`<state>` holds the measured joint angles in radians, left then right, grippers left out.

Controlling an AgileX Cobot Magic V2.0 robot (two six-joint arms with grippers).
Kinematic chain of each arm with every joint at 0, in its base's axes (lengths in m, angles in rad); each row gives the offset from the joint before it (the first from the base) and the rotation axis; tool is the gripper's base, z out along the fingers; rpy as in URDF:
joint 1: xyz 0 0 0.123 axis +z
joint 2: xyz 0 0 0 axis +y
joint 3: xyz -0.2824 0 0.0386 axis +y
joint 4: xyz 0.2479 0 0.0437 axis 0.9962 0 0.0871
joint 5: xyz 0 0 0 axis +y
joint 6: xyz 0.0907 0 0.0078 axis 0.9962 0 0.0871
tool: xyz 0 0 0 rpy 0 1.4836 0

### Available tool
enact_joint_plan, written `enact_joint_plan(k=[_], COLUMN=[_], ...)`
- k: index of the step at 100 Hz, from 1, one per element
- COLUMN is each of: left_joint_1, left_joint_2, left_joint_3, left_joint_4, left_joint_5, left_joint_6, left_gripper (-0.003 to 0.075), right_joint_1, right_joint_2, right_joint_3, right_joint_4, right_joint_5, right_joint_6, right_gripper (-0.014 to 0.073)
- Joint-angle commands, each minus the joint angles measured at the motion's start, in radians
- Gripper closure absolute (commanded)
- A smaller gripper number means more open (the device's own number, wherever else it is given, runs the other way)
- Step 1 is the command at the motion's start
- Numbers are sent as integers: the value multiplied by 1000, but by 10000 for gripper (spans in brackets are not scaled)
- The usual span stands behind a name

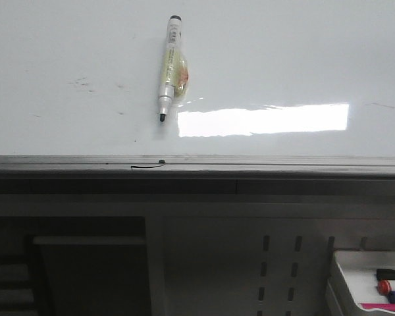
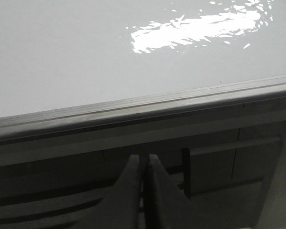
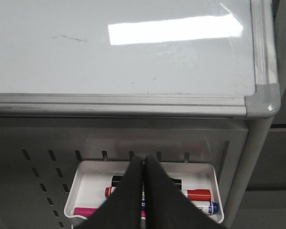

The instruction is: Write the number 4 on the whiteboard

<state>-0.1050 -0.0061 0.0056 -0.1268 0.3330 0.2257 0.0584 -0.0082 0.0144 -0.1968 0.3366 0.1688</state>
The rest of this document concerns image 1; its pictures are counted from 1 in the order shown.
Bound white black-tipped whiteboard marker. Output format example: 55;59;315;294
157;15;189;122

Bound white whiteboard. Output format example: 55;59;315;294
0;1;395;157

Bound white slotted pegboard panel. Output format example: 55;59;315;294
149;217;395;315

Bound white plastic storage tray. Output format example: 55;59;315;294
325;251;395;315

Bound black marker in tray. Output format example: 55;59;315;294
376;269;395;281

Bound red capped marker in tray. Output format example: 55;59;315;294
377;280;395;296

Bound pink item in tray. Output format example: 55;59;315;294
360;303;395;312

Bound grey aluminium whiteboard frame rail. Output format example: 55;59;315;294
0;155;395;196

